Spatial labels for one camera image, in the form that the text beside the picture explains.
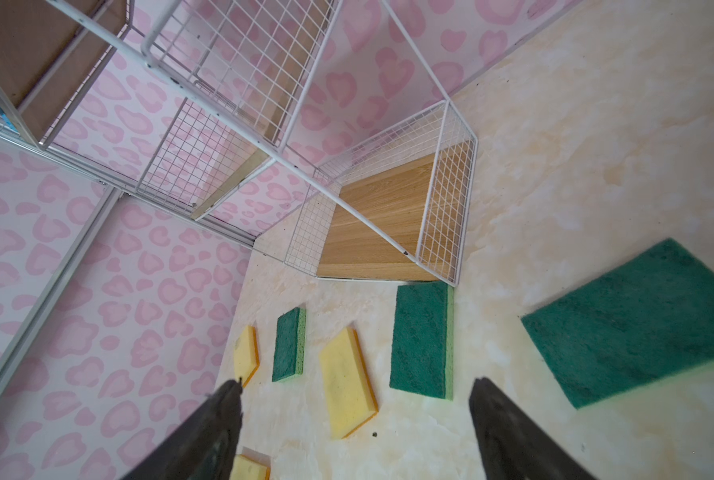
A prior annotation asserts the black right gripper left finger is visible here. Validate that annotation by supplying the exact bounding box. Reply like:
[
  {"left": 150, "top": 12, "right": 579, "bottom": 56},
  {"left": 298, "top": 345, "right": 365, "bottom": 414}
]
[{"left": 125, "top": 380, "right": 243, "bottom": 479}]

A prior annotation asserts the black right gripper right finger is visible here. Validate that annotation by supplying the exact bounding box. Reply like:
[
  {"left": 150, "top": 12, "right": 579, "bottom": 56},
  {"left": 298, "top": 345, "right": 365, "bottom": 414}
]
[{"left": 469, "top": 377, "right": 593, "bottom": 480}]

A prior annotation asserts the small yellow sponge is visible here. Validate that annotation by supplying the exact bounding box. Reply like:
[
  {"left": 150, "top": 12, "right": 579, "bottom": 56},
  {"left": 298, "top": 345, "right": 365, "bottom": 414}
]
[{"left": 233, "top": 325, "right": 260, "bottom": 387}]

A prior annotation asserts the green scouring pad left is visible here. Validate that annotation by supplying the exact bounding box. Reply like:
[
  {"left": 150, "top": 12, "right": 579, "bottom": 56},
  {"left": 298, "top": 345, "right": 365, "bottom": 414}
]
[{"left": 272, "top": 307, "right": 307, "bottom": 382}]

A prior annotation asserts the green sponge middle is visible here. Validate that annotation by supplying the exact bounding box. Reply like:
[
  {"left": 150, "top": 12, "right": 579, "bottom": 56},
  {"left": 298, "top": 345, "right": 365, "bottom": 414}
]
[{"left": 390, "top": 281, "right": 455, "bottom": 400}]

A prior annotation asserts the green sponge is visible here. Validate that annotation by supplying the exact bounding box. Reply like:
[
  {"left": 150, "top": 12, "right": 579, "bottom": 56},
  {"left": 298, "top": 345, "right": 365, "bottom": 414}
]
[
  {"left": 390, "top": 281, "right": 455, "bottom": 400},
  {"left": 521, "top": 239, "right": 714, "bottom": 409}
]

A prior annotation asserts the green sponge right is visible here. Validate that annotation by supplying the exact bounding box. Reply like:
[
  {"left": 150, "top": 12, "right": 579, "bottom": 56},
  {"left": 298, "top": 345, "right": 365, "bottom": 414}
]
[{"left": 521, "top": 239, "right": 714, "bottom": 409}]

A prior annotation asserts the white wire wooden shelf rack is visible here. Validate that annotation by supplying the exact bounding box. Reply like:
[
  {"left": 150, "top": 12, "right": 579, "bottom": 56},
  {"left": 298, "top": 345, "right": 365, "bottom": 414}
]
[{"left": 0, "top": 0, "right": 479, "bottom": 288}]

